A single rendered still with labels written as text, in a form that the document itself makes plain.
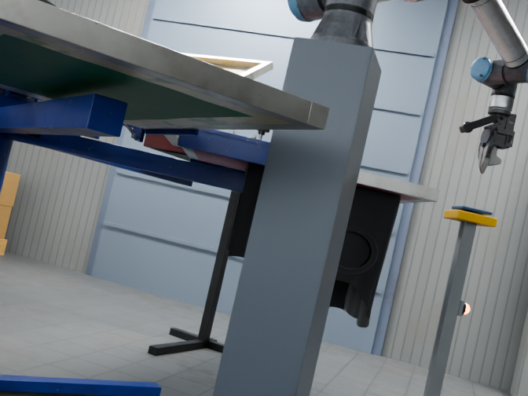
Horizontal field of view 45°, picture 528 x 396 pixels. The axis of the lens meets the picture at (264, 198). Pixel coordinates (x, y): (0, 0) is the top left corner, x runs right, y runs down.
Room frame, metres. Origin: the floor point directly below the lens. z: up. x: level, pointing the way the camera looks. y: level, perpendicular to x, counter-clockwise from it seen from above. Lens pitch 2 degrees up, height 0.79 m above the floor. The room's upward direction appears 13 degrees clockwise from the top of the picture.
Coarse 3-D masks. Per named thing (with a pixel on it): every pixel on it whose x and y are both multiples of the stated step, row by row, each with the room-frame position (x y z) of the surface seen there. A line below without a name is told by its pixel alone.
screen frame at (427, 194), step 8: (192, 152) 2.12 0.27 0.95; (200, 160) 2.41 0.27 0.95; (360, 176) 1.87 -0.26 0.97; (368, 176) 1.87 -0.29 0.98; (376, 176) 1.87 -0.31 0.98; (360, 184) 1.88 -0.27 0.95; (368, 184) 1.87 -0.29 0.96; (376, 184) 1.87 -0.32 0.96; (384, 184) 1.87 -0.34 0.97; (392, 184) 1.87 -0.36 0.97; (400, 184) 1.87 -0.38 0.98; (408, 184) 1.88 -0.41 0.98; (416, 184) 1.88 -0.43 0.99; (400, 192) 1.87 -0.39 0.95; (408, 192) 1.88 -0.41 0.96; (416, 192) 1.88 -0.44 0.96; (424, 192) 1.88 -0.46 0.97; (432, 192) 1.88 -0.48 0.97; (408, 200) 2.08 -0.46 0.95; (416, 200) 2.00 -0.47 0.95; (424, 200) 1.94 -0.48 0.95; (432, 200) 1.88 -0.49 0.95
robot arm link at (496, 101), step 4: (492, 96) 2.05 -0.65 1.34; (496, 96) 2.04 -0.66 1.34; (500, 96) 2.03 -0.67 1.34; (504, 96) 2.02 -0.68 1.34; (492, 100) 2.05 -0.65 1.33; (496, 100) 2.04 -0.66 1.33; (500, 100) 2.03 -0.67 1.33; (504, 100) 2.02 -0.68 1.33; (508, 100) 2.02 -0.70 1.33; (512, 100) 2.03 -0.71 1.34; (492, 104) 2.04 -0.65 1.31; (496, 104) 2.03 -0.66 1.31; (500, 104) 2.03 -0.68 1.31; (504, 104) 2.02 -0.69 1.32; (508, 104) 2.03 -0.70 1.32; (512, 104) 2.04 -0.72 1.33; (504, 108) 2.03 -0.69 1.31; (508, 108) 2.03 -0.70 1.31; (512, 108) 2.05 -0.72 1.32
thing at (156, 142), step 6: (150, 138) 3.18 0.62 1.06; (156, 138) 3.16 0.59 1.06; (162, 138) 3.15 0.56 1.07; (144, 144) 3.19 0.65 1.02; (150, 144) 3.18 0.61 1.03; (156, 144) 3.16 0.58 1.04; (162, 144) 3.14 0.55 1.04; (168, 144) 3.13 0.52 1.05; (162, 150) 3.18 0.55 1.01; (168, 150) 3.13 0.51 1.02; (174, 150) 3.11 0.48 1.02; (180, 150) 3.09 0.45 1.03; (180, 156) 3.33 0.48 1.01; (186, 156) 3.23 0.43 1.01
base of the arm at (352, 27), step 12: (324, 12) 1.45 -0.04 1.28; (336, 12) 1.42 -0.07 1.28; (348, 12) 1.41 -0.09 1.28; (360, 12) 1.41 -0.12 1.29; (324, 24) 1.42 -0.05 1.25; (336, 24) 1.40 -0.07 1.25; (348, 24) 1.40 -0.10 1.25; (360, 24) 1.41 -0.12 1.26; (312, 36) 1.44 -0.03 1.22; (324, 36) 1.40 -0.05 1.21; (336, 36) 1.39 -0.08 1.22; (348, 36) 1.39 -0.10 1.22; (360, 36) 1.41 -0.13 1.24
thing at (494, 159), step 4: (484, 148) 2.05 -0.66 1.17; (496, 148) 2.04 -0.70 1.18; (484, 152) 2.05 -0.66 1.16; (492, 152) 2.04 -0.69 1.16; (496, 152) 2.04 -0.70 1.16; (484, 156) 2.04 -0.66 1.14; (492, 156) 2.04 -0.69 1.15; (496, 156) 2.04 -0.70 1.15; (484, 160) 2.04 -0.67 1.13; (488, 160) 2.03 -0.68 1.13; (492, 160) 2.04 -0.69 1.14; (496, 160) 2.04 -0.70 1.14; (500, 160) 2.04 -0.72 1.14; (484, 164) 2.04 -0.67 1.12; (488, 164) 2.04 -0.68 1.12; (492, 164) 2.04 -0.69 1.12; (496, 164) 2.04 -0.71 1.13; (480, 168) 2.06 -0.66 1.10; (484, 168) 2.04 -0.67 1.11
